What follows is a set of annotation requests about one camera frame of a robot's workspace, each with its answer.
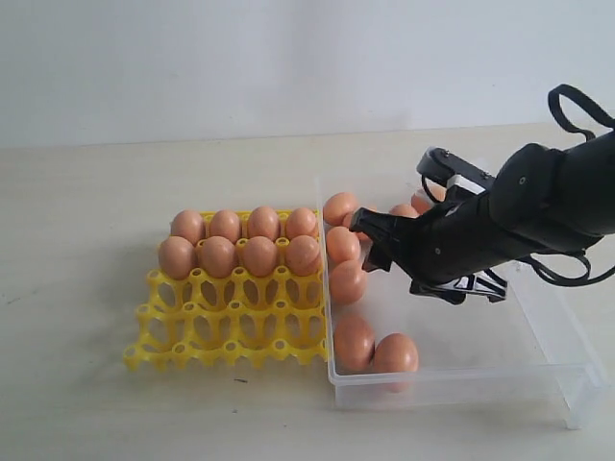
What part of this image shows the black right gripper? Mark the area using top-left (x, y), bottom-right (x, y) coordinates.
top-left (349, 194), bottom-right (525, 306)

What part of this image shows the brown egg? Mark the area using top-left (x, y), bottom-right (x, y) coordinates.
top-left (197, 236), bottom-right (238, 279)
top-left (242, 236), bottom-right (279, 278)
top-left (247, 206), bottom-right (281, 241)
top-left (333, 313), bottom-right (375, 372)
top-left (284, 207), bottom-right (318, 240)
top-left (170, 209), bottom-right (206, 245)
top-left (329, 260), bottom-right (367, 305)
top-left (284, 235), bottom-right (321, 277)
top-left (389, 203), bottom-right (420, 219)
top-left (410, 183), bottom-right (446, 214)
top-left (323, 192), bottom-right (358, 227)
top-left (158, 235), bottom-right (197, 279)
top-left (209, 209), bottom-right (241, 244)
top-left (373, 332), bottom-right (419, 374)
top-left (326, 226), bottom-right (361, 264)
top-left (341, 210), bottom-right (372, 242)

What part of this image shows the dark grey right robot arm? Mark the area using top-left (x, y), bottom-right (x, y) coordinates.
top-left (350, 133), bottom-right (614, 304)

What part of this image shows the clear plastic container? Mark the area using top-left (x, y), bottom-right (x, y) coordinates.
top-left (312, 175), bottom-right (609, 431)

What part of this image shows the yellow plastic egg tray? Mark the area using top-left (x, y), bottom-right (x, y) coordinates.
top-left (123, 264), bottom-right (328, 371)

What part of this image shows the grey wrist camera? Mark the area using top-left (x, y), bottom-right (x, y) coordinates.
top-left (416, 147), bottom-right (495, 202)

